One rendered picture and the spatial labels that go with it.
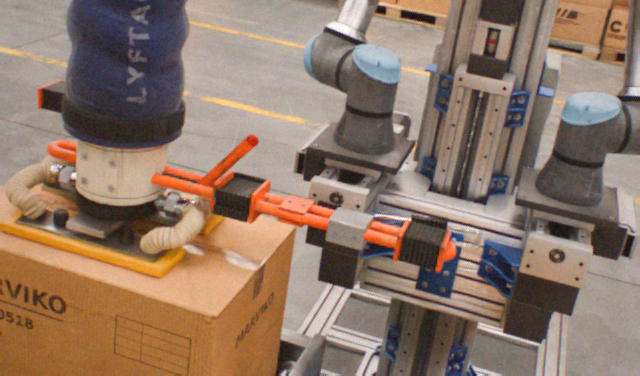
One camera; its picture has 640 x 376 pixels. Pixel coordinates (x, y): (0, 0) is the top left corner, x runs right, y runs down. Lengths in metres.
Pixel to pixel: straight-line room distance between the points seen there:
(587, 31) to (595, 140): 6.65
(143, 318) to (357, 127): 0.73
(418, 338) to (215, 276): 0.90
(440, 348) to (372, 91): 0.74
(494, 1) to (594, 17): 6.58
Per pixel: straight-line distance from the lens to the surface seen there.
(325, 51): 2.00
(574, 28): 8.50
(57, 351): 1.64
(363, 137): 1.93
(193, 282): 1.50
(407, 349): 2.27
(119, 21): 1.43
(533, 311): 1.93
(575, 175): 1.90
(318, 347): 1.97
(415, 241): 1.42
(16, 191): 1.64
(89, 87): 1.49
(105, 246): 1.55
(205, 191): 1.53
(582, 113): 1.86
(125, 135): 1.48
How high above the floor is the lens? 1.73
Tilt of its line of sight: 22 degrees down
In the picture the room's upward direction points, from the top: 8 degrees clockwise
